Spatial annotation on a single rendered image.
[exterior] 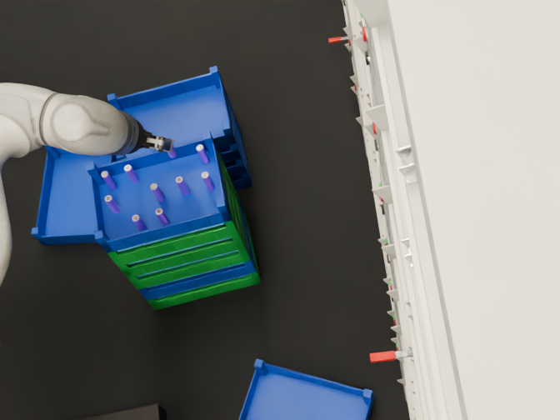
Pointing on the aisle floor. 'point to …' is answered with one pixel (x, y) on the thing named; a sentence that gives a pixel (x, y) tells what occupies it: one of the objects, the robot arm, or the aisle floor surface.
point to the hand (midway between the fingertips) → (160, 143)
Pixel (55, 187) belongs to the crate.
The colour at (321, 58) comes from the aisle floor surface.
